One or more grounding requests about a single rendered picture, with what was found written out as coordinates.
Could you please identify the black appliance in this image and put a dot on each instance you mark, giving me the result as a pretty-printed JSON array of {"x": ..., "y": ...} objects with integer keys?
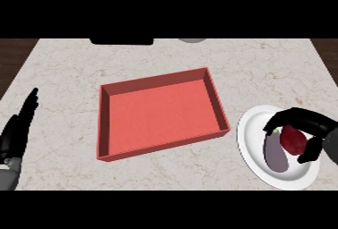
[{"x": 121, "y": 41}]

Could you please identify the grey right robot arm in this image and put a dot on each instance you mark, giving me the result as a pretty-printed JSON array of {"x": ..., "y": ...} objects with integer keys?
[{"x": 331, "y": 150}]

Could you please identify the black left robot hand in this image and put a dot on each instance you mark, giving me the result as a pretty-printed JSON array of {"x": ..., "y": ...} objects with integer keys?
[{"x": 22, "y": 122}]

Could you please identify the white plate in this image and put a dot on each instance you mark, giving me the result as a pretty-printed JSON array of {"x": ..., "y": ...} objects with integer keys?
[{"x": 253, "y": 134}]

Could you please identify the purple eggplant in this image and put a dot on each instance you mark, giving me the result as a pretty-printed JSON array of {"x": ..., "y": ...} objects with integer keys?
[{"x": 276, "y": 155}]

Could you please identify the grey round object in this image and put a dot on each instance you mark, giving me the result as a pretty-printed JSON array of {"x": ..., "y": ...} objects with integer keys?
[{"x": 192, "y": 40}]

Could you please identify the dark red pear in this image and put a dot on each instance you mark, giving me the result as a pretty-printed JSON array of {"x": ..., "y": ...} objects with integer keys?
[{"x": 292, "y": 140}]

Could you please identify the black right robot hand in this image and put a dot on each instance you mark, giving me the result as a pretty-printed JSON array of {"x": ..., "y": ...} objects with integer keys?
[{"x": 303, "y": 120}]

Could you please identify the red open box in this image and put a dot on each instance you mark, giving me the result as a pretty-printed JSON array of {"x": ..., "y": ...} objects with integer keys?
[{"x": 160, "y": 114}]

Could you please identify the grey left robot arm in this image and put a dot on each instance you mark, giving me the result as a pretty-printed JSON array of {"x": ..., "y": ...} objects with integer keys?
[{"x": 8, "y": 176}]

